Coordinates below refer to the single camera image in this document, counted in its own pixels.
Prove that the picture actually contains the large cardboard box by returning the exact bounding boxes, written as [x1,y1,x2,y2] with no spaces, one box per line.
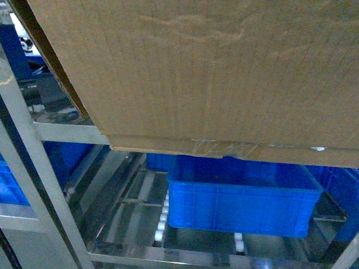
[10,1,358,168]

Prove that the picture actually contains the blue plastic crate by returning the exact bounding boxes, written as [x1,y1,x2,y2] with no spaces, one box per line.
[307,165,358,242]
[167,155,323,238]
[1,141,93,206]

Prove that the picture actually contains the blue plastic crate right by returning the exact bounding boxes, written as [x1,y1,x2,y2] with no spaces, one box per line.
[307,165,358,242]

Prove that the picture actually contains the stainless steel shelf frame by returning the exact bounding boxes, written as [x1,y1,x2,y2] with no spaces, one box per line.
[1,52,358,268]

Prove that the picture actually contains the blue plastic crate left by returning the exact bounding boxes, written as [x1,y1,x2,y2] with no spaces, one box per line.
[1,141,93,206]

